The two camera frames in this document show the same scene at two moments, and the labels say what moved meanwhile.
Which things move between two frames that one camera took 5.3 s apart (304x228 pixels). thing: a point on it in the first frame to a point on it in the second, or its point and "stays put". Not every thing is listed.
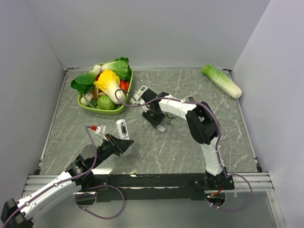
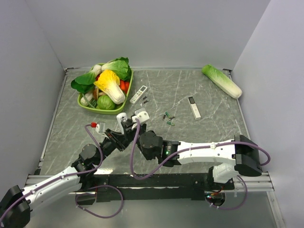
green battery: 168,115 stays put
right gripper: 153,122 to 130,125
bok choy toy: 84,83 stays put
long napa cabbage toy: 225,83 stays put
